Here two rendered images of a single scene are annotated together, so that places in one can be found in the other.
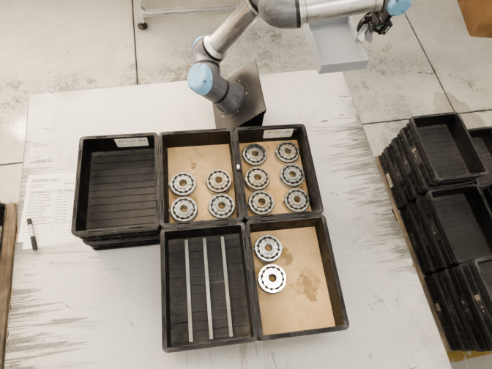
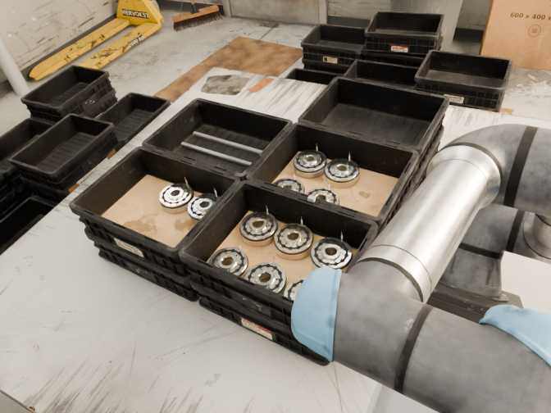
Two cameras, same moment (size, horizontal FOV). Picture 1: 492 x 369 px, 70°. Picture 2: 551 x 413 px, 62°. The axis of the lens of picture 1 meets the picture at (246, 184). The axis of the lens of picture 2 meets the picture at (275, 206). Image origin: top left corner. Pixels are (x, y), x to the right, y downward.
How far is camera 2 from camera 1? 1.40 m
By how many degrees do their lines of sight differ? 67
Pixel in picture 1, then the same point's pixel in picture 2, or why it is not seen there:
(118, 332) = not seen: hidden behind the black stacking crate
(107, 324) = not seen: hidden behind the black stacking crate
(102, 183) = (392, 124)
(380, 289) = (65, 337)
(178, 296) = (234, 138)
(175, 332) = (210, 128)
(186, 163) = (372, 189)
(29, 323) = (306, 91)
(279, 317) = (144, 191)
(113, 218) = (345, 121)
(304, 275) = (151, 229)
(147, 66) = not seen: outside the picture
